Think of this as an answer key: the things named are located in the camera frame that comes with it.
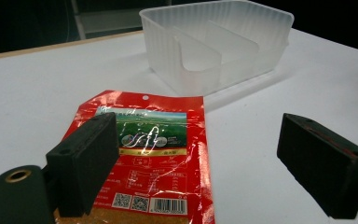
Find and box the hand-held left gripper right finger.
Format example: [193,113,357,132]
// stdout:
[276,112,358,220]

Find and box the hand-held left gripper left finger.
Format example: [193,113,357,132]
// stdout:
[45,111,120,218]

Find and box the red snack packet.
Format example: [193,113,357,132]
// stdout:
[53,90,216,224]

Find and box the translucent plastic divided container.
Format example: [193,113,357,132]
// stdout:
[138,0,296,97]

